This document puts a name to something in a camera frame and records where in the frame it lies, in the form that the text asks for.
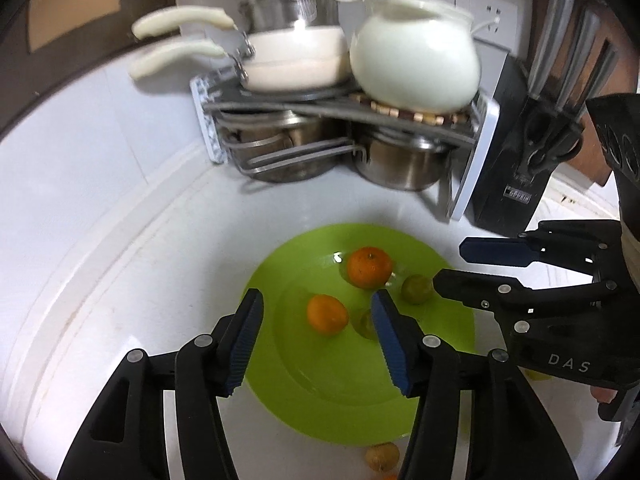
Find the wide steel pot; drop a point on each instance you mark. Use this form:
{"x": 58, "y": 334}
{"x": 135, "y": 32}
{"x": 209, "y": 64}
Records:
{"x": 285, "y": 160}

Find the wooden bead trivet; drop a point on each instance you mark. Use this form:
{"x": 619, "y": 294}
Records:
{"x": 400, "y": 112}

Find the cream saucepan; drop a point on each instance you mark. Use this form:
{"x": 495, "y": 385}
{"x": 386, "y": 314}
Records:
{"x": 295, "y": 72}
{"x": 295, "y": 42}

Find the white ceramic pot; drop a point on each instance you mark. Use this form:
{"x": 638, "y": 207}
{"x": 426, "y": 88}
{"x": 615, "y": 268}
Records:
{"x": 410, "y": 55}

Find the tall steel pot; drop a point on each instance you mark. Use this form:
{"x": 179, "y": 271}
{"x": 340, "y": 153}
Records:
{"x": 400, "y": 165}

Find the green plate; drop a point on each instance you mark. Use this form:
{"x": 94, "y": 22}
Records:
{"x": 310, "y": 385}

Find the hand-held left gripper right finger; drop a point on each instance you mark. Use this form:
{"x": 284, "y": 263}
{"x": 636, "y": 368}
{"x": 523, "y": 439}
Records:
{"x": 392, "y": 345}

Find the grey pot rack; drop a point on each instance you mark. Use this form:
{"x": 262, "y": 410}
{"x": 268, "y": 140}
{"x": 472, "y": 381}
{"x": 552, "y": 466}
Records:
{"x": 325, "y": 105}

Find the small green fruit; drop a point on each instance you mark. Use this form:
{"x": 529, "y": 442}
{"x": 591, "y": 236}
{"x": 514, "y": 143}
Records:
{"x": 362, "y": 322}

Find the black knife block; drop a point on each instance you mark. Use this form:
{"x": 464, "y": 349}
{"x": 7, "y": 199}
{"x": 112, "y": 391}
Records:
{"x": 505, "y": 160}

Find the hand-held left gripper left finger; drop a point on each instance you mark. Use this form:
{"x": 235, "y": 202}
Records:
{"x": 244, "y": 340}

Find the person's right hand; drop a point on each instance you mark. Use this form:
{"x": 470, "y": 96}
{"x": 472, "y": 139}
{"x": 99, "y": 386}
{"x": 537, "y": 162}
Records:
{"x": 602, "y": 394}

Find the small green lime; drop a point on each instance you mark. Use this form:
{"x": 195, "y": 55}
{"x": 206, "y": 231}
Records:
{"x": 416, "y": 288}

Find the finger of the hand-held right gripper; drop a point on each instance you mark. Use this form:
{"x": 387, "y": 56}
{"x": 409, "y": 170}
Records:
{"x": 495, "y": 251}
{"x": 465, "y": 290}

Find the black scissors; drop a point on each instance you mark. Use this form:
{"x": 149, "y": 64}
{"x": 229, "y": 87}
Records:
{"x": 547, "y": 140}

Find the brown-yellow round fruit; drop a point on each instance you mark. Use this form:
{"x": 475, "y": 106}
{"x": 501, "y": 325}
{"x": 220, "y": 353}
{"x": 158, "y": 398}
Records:
{"x": 382, "y": 456}

